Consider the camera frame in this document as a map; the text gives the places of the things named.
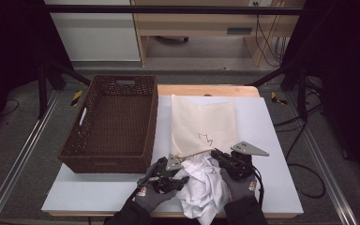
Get person's left hand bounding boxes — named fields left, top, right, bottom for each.
left=134, top=186, right=178, bottom=215

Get wooden desk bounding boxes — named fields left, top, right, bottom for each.
left=130, top=0, right=306, bottom=68

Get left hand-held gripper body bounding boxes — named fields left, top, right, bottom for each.
left=140, top=153, right=184, bottom=193

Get black hanging desk cables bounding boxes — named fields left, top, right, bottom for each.
left=255, top=5, right=288, bottom=68

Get black chair base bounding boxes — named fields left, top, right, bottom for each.
left=154, top=36, right=189, bottom=44

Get white cabinet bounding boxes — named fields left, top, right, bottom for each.
left=44, top=0, right=142, bottom=62

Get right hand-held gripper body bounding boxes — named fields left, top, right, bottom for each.
left=222, top=141, right=270, bottom=181

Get hand-held gripper cable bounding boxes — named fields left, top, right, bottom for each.
left=252, top=166, right=265, bottom=209
left=133, top=157, right=167, bottom=201

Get right hand-held gripper cable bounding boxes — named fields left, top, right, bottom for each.
left=252, top=166, right=265, bottom=209

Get person's right hand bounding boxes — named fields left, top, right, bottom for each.
left=219, top=169, right=259, bottom=203

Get left hand-held gripper cable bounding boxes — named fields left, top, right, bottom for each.
left=133, top=157, right=167, bottom=201

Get thin black floor cable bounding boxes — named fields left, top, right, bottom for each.
left=1, top=98, right=20, bottom=116

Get white clothing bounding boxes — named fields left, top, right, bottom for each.
left=174, top=153, right=233, bottom=225

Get aluminium floor rail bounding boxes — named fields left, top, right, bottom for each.
left=285, top=93, right=359, bottom=225
left=0, top=90, right=60, bottom=225

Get black horizontal bar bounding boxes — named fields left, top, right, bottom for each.
left=43, top=4, right=304, bottom=16

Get brown woven basket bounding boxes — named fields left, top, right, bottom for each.
left=57, top=74, right=159, bottom=174

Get black curtain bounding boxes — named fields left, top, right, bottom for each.
left=284, top=0, right=360, bottom=191
left=0, top=0, right=73, bottom=148

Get black metal stand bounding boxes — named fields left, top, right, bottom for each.
left=37, top=59, right=92, bottom=120
left=249, top=62, right=308, bottom=121

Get cream mesh laundry bag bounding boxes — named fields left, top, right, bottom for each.
left=170, top=94, right=239, bottom=160

